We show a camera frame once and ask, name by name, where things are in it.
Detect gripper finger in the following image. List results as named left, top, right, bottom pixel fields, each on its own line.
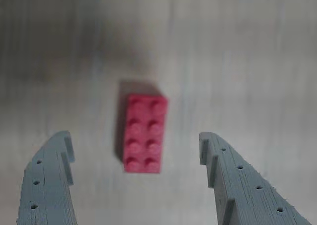
left=15, top=130, right=79, bottom=225
left=198, top=131, right=313, bottom=225

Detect red lego block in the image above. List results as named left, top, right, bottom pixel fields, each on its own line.
left=123, top=93, right=169, bottom=174

